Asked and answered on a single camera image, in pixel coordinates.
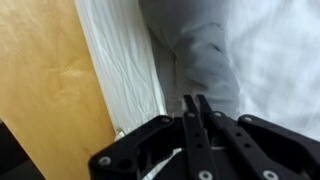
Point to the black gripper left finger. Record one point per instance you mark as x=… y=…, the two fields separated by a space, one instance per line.
x=196 y=143

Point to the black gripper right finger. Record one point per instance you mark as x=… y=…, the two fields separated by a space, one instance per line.
x=283 y=140

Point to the grey cloth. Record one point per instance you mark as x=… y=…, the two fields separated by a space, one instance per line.
x=200 y=60

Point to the white bed mattress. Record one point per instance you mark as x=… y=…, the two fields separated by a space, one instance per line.
x=126 y=66

